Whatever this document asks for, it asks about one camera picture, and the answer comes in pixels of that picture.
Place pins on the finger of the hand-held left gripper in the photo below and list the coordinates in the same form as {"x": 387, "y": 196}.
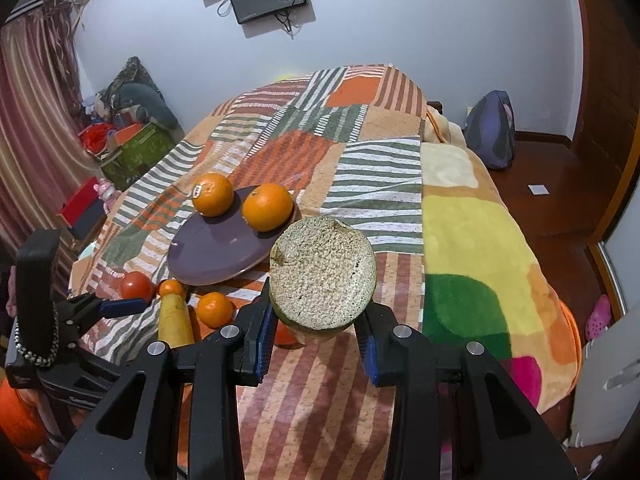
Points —
{"x": 122, "y": 306}
{"x": 85, "y": 367}

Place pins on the red box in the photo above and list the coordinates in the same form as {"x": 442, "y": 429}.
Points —
{"x": 80, "y": 207}

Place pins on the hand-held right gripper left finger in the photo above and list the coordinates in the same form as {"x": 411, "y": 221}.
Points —
{"x": 260, "y": 347}

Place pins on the orange with sticker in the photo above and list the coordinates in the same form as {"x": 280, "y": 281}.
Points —
{"x": 212, "y": 195}

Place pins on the orange cloth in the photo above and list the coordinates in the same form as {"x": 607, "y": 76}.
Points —
{"x": 20, "y": 415}

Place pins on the striped patchwork blanket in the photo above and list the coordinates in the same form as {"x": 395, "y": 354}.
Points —
{"x": 310, "y": 130}

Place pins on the pink toy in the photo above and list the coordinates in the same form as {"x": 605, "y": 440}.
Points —
{"x": 106, "y": 192}

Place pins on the purple plate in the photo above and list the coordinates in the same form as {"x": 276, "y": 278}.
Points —
{"x": 215, "y": 252}

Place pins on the yellow banana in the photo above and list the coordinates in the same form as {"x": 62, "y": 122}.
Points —
{"x": 175, "y": 320}

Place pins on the red tomato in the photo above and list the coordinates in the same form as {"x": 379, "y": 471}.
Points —
{"x": 134, "y": 285}

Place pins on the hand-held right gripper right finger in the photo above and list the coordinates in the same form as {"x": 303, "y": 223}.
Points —
{"x": 371, "y": 357}

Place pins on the white paper sheet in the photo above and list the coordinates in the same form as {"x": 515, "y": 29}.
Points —
{"x": 538, "y": 189}

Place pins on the small tangerine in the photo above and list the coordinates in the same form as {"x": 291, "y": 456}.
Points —
{"x": 172, "y": 288}

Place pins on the large orange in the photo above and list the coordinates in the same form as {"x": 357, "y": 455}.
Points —
{"x": 267, "y": 207}

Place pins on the camouflage cushion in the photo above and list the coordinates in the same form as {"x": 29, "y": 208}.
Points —
{"x": 135, "y": 72}

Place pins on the green box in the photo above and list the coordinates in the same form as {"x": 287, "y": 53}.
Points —
{"x": 137, "y": 157}

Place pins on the wooden door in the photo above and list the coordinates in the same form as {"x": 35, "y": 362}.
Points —
{"x": 610, "y": 85}

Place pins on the red plastic bag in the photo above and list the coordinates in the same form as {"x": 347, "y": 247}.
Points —
{"x": 95, "y": 137}

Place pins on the colourful fleece blanket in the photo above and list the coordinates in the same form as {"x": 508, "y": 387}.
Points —
{"x": 470, "y": 240}

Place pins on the pink clog shoe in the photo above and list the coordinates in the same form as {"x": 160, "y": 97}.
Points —
{"x": 598, "y": 317}

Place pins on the white board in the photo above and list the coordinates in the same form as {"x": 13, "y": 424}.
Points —
{"x": 605, "y": 390}

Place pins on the purple grey backpack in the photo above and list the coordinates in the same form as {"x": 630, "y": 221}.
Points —
{"x": 490, "y": 130}

